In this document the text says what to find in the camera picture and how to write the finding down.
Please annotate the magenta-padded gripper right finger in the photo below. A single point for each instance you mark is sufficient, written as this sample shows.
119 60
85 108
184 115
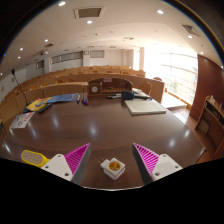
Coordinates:
165 166

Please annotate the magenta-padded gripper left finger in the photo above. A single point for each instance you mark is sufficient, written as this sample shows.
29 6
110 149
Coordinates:
56 166

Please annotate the white charger with red switch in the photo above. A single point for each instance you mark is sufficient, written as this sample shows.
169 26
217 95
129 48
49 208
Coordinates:
113 168

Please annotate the yellow power strip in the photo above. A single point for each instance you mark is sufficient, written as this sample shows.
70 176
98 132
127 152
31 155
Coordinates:
33 158

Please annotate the white flyer with red print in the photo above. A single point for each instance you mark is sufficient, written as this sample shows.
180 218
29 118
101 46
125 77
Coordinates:
21 120

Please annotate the black remote control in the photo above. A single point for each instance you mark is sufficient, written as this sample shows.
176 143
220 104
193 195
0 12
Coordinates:
44 108

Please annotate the wooden shelf unit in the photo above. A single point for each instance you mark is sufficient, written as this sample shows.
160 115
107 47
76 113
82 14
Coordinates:
210 126

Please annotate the white closed notebook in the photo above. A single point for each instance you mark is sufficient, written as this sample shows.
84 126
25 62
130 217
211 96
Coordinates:
145 107

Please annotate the wooden stool with metal legs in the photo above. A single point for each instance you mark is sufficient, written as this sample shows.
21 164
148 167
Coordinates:
2 128

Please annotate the blue booklet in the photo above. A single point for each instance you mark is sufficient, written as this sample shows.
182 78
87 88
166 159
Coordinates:
63 98

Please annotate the red marker pen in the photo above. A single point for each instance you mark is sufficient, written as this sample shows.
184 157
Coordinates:
87 101

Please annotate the rows of wooden lecture benches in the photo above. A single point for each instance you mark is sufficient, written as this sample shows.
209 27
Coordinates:
60 90

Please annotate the black handheld microphone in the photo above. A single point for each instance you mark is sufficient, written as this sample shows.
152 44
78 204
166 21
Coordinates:
127 95

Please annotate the wooden chair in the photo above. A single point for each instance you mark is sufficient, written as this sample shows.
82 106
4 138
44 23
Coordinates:
145 88

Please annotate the black gooseneck desk microphone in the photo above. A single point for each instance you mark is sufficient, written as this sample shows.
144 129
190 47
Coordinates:
20 88

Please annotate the large bright window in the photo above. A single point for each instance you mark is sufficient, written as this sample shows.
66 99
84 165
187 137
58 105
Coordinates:
173 75

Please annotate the wooden desk organizer with clock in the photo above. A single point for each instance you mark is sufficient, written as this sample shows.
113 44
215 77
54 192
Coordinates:
110 87

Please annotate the ceiling projector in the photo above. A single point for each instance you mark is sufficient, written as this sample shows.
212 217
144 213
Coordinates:
44 52

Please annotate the small ceiling vent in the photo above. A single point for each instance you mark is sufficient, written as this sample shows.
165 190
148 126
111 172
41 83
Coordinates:
191 30

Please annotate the round ceiling lights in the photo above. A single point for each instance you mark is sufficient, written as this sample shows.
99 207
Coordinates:
89 22

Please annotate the large square ceiling vent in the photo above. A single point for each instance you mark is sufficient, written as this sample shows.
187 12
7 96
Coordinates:
89 12

